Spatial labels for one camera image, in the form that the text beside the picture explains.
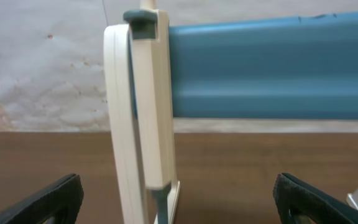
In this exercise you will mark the white pipette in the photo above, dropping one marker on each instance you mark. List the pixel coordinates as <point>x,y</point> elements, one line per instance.
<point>151,109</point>

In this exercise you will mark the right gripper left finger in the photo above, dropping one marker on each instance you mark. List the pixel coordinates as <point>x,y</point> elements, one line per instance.
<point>51,202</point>

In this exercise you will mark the white and blue stand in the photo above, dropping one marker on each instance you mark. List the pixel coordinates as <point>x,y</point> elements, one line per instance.
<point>269,68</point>

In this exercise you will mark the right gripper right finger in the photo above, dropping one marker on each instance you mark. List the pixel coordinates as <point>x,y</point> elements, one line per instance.
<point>303,202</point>

